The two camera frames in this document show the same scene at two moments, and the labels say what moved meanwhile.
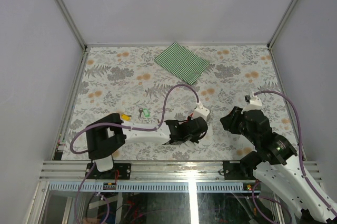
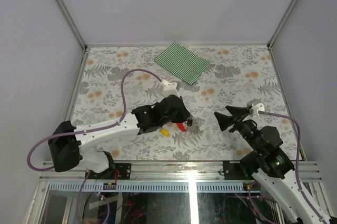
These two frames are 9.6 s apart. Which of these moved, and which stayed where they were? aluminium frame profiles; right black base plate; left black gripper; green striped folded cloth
Moved: left black gripper
Stayed: right black base plate; green striped folded cloth; aluminium frame profiles
